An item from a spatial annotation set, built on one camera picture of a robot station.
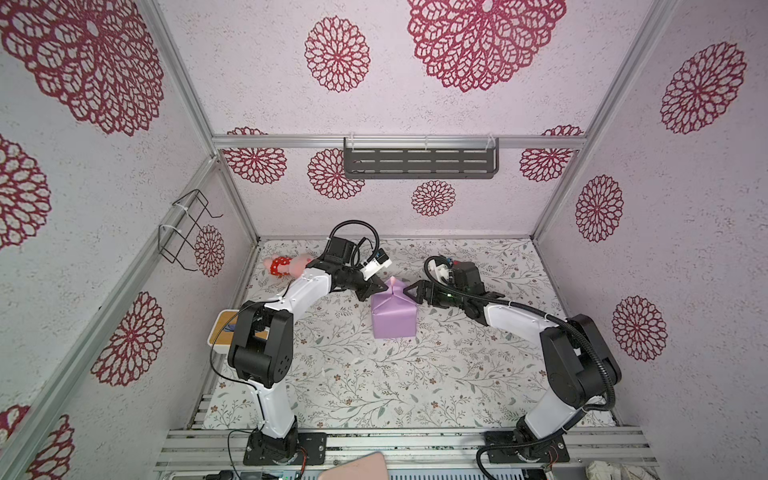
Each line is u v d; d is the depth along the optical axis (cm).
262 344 50
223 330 47
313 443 75
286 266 103
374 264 79
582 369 47
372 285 79
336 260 74
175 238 75
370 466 70
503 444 74
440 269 84
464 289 71
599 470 69
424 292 80
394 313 85
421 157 91
